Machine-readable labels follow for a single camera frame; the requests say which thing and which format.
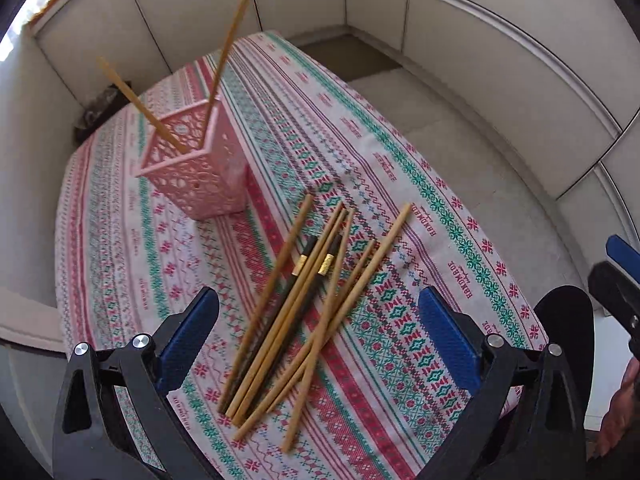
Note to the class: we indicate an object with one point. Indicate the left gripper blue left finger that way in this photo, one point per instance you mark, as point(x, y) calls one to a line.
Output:
point(179, 340)

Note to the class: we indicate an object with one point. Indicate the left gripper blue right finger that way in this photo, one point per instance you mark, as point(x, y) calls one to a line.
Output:
point(455, 337)

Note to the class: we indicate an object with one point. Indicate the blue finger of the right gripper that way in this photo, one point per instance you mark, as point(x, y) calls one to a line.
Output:
point(625, 256)

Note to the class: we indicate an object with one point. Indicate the white lower kitchen cabinets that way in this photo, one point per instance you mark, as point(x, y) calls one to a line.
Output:
point(558, 80)

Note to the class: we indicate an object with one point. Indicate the person's right hand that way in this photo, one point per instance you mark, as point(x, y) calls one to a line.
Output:
point(620, 413)

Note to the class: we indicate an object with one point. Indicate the black stool seat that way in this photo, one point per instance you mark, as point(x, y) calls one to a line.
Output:
point(566, 315)

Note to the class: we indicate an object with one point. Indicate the pink perforated utensil holder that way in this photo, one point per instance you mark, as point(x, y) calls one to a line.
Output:
point(210, 179)

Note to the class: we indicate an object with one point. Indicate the dark trash bin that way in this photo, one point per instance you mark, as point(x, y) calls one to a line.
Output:
point(98, 112)

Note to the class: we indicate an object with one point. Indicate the brown floor mat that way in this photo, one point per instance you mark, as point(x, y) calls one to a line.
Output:
point(349, 58)

